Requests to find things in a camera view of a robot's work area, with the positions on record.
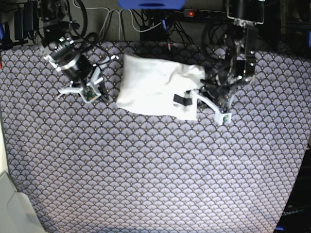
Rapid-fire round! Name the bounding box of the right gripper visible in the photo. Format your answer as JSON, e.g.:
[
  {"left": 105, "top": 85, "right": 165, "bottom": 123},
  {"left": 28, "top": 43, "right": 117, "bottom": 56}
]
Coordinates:
[{"left": 57, "top": 55, "right": 119, "bottom": 102}]

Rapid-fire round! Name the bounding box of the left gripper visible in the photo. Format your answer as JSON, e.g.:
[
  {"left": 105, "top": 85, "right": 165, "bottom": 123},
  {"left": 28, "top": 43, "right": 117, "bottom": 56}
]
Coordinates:
[{"left": 185, "top": 79, "right": 243, "bottom": 113}]

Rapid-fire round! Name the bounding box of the white printed T-shirt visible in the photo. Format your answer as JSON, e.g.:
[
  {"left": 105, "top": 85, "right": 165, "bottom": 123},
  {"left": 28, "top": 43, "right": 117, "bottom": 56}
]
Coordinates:
[{"left": 116, "top": 54, "right": 206, "bottom": 120}]

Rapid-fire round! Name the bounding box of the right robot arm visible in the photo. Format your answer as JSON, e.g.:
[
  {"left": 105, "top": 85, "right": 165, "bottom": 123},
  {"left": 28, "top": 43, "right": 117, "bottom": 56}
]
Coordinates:
[{"left": 38, "top": 0, "right": 118, "bottom": 103}]

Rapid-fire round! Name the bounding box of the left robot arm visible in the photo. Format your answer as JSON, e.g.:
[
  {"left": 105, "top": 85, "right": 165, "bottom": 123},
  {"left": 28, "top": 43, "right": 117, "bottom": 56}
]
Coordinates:
[{"left": 191, "top": 0, "right": 264, "bottom": 113}]

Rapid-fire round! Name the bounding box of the black power strip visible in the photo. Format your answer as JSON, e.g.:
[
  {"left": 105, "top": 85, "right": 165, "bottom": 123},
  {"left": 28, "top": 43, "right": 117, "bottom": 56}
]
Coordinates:
[{"left": 182, "top": 9, "right": 227, "bottom": 18}]

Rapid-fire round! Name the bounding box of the blue box at top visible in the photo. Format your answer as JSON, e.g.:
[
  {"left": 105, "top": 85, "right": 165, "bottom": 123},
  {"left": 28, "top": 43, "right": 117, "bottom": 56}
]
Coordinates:
[{"left": 118, "top": 0, "right": 186, "bottom": 10}]

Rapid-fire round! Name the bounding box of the purple fan-patterned tablecloth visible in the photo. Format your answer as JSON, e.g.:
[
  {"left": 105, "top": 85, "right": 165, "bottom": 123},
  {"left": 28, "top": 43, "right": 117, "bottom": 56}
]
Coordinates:
[{"left": 0, "top": 47, "right": 311, "bottom": 233}]

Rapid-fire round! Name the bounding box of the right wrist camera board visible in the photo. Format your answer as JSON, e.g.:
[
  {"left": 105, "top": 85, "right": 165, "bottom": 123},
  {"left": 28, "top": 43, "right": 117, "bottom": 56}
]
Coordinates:
[{"left": 81, "top": 87, "right": 101, "bottom": 103}]

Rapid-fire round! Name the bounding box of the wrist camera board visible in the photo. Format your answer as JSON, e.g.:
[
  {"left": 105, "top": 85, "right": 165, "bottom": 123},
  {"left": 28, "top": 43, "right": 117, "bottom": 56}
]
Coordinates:
[
  {"left": 81, "top": 87, "right": 101, "bottom": 103},
  {"left": 214, "top": 112, "right": 232, "bottom": 125}
]

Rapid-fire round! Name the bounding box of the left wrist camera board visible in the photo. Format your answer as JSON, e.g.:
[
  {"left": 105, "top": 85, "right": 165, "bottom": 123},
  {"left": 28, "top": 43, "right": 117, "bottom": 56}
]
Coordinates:
[{"left": 214, "top": 112, "right": 232, "bottom": 125}]

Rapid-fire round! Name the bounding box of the grey cable bundle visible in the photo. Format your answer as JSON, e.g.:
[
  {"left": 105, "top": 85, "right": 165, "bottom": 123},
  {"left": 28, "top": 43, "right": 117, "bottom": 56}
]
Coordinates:
[{"left": 98, "top": 9, "right": 162, "bottom": 42}]

